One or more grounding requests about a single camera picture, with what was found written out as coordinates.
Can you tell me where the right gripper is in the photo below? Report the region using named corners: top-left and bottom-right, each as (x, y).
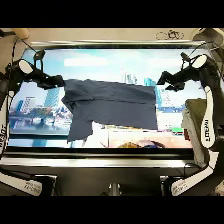
top-left (156, 69), bottom-right (187, 93)

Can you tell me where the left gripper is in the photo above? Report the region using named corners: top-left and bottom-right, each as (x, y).
top-left (36, 74), bottom-right (66, 90)

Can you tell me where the dark navy T-shirt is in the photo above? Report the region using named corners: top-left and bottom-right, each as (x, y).
top-left (61, 78), bottom-right (159, 144)

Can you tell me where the olive green garment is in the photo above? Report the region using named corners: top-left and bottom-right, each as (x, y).
top-left (184, 98), bottom-right (208, 120)

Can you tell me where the pale grey garment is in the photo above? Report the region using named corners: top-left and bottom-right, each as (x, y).
top-left (181, 112), bottom-right (210, 168)

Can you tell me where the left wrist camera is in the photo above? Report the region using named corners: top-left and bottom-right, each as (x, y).
top-left (32, 49), bottom-right (47, 72)

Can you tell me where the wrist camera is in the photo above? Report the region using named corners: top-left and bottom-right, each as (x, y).
top-left (179, 51), bottom-right (193, 69)
top-left (32, 49), bottom-right (47, 72)

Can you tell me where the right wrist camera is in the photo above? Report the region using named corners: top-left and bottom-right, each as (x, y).
top-left (179, 51), bottom-right (193, 69)

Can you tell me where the black cable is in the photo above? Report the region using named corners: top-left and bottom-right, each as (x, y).
top-left (155, 29), bottom-right (185, 41)
top-left (10, 37), bottom-right (29, 65)

